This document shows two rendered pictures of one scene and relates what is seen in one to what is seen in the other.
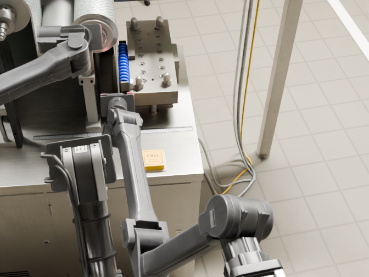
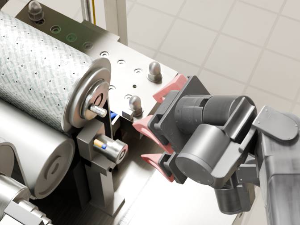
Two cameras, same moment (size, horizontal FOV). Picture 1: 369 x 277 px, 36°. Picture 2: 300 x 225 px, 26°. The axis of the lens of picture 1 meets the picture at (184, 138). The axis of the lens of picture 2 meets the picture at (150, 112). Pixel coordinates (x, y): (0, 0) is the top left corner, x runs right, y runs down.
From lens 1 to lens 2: 1.15 m
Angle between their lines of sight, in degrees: 31
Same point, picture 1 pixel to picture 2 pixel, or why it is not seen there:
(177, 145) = not seen: hidden behind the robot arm
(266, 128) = (120, 33)
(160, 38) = (61, 29)
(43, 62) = (294, 196)
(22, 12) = (5, 160)
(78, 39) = (279, 119)
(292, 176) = (169, 57)
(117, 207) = not seen: outside the picture
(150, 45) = not seen: hidden behind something
